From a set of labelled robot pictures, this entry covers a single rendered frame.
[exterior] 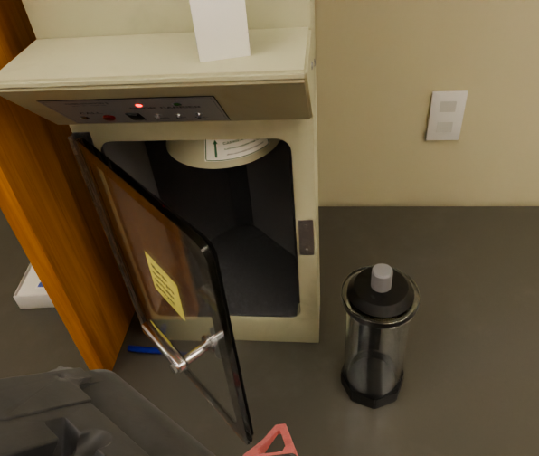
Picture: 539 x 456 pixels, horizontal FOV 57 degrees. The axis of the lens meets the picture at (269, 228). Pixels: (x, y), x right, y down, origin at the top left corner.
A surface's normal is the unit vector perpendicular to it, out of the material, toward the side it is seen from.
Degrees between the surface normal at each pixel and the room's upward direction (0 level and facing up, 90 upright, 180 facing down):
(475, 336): 0
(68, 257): 90
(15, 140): 90
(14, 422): 45
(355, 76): 90
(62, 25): 90
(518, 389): 0
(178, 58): 0
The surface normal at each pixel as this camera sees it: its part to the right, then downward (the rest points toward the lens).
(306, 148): -0.10, 0.66
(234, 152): 0.20, 0.27
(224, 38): 0.14, 0.64
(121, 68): -0.08, -0.75
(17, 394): 0.40, -0.91
